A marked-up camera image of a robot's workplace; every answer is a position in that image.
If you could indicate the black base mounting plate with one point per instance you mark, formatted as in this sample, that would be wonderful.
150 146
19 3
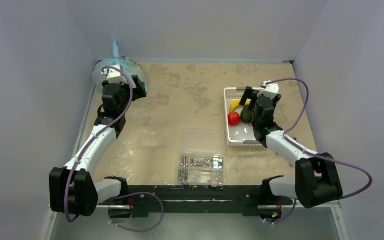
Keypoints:
247 200

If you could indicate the clear plastic screw box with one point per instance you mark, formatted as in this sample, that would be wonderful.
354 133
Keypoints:
202 157

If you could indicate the yellow fake banana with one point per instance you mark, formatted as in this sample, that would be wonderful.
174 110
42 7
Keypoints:
237 104

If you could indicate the light blue plastic bag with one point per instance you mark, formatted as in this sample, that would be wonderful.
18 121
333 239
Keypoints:
128 65

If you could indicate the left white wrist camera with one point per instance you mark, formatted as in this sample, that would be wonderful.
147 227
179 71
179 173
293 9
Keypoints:
113 76

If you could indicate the green fake avocado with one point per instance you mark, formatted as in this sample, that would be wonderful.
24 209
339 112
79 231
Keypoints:
246 115

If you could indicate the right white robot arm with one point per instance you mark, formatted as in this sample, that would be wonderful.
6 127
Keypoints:
316 179

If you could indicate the white plastic basket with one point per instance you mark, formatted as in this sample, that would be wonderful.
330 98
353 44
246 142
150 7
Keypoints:
241 135

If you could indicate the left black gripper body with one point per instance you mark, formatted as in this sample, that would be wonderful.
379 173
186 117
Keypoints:
127 95

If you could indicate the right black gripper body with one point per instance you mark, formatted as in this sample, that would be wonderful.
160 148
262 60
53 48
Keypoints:
253 91

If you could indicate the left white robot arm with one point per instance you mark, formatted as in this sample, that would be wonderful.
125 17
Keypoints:
71 188

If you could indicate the red fake apple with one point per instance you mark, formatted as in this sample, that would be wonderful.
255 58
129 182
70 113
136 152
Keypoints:
233 118

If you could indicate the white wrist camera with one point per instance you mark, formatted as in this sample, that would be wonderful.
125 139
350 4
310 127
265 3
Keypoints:
113 76
270 90

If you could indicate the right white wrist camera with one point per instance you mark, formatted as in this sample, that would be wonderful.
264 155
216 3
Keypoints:
270 90

